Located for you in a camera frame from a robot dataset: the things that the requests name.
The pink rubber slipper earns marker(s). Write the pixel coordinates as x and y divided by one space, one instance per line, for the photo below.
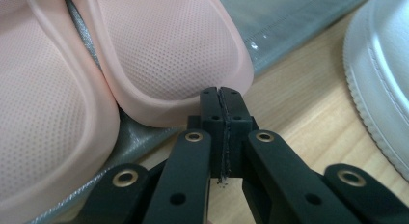
167 50
41 105

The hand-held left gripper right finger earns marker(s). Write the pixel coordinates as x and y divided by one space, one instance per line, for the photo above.
238 121

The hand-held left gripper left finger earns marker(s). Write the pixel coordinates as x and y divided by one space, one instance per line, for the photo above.
210 121

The metal two-tier shoe rack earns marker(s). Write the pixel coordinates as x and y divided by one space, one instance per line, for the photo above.
289 18

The white lace-up sneaker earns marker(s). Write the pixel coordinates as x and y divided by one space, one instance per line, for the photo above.
386 72

